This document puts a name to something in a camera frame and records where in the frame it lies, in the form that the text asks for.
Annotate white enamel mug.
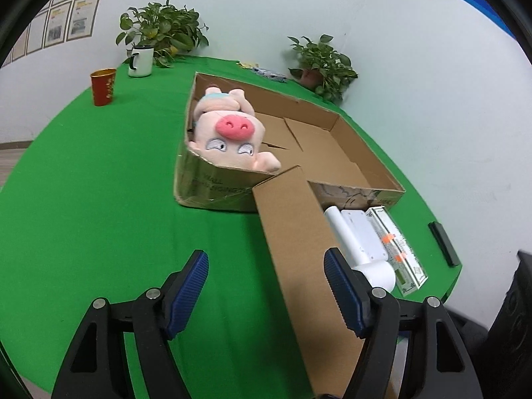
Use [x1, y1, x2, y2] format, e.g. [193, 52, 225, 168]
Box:
[127, 44, 155, 78]

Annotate large leafy potted plant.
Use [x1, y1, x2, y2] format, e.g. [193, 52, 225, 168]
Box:
[115, 0, 209, 68]

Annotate black remote control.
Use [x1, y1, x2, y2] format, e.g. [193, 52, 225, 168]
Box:
[428, 221, 462, 267]

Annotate black textured furniture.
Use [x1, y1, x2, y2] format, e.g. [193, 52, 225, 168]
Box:
[447, 249, 532, 399]

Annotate green tablecloth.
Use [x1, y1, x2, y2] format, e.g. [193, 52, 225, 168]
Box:
[0, 56, 463, 399]

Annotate white plastic device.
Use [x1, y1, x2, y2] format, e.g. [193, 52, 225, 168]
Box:
[324, 205, 396, 294]

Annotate white and green medicine box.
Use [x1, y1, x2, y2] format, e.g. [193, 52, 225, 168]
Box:
[366, 206, 429, 298]

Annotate brown cardboard box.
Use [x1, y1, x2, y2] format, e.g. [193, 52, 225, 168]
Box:
[173, 72, 406, 399]

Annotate pink pig plush toy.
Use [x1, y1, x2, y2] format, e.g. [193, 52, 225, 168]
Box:
[186, 86, 282, 172]

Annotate red paper cup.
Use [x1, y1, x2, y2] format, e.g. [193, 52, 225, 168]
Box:
[90, 68, 117, 107]

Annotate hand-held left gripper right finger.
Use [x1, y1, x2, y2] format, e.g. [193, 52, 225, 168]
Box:
[323, 247, 485, 399]

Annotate small plant in brown pot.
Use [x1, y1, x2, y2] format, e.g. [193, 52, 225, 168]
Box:
[288, 34, 359, 104]

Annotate row of framed wall certificates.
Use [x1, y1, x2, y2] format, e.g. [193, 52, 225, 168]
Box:
[0, 0, 113, 65]

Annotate blue and white packet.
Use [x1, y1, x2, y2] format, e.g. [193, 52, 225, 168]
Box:
[253, 66, 287, 82]

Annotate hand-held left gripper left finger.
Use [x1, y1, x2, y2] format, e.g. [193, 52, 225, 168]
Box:
[51, 249, 209, 399]

